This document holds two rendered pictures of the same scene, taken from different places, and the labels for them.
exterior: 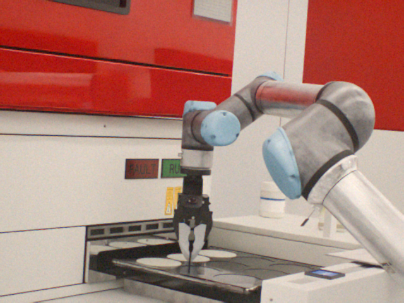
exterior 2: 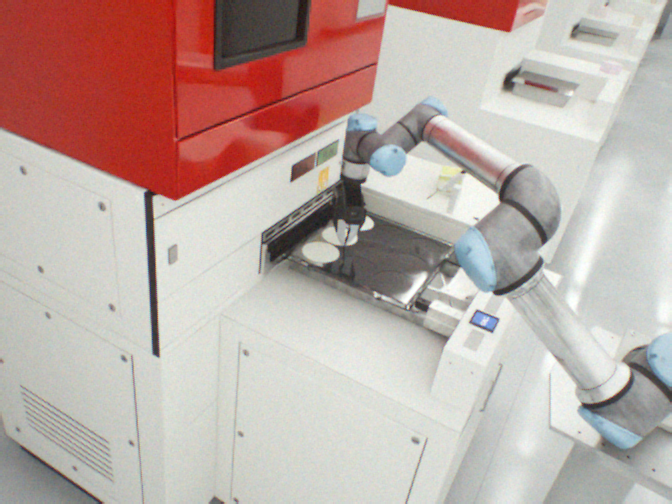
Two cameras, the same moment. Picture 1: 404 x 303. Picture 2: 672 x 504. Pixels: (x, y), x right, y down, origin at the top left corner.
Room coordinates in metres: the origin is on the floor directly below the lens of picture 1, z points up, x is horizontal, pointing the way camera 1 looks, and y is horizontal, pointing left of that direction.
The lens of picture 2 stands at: (0.62, 0.33, 1.74)
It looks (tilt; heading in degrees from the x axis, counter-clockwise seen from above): 32 degrees down; 347
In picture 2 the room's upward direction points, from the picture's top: 9 degrees clockwise
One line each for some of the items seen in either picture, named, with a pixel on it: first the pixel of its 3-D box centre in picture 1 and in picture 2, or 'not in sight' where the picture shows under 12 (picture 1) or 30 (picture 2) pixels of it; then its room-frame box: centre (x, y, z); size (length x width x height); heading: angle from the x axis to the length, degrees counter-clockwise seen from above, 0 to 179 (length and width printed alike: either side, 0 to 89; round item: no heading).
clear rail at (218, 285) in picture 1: (176, 275); (343, 280); (1.78, 0.03, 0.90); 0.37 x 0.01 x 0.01; 53
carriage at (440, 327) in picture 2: not in sight; (462, 292); (1.78, -0.30, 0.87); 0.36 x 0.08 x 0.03; 143
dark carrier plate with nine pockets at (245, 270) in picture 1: (225, 266); (373, 250); (1.92, -0.08, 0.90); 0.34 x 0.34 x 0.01; 53
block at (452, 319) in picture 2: not in sight; (445, 313); (1.65, -0.21, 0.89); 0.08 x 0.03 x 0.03; 53
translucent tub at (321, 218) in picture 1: (334, 216); (449, 181); (2.18, -0.36, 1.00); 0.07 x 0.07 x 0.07; 71
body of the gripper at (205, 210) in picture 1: (194, 194); (349, 193); (1.96, 0.00, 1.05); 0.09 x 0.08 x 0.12; 4
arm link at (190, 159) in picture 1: (195, 160); (354, 166); (1.95, 0.01, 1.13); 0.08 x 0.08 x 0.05
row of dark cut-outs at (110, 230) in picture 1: (151, 226); (307, 206); (2.04, 0.10, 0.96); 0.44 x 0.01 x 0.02; 143
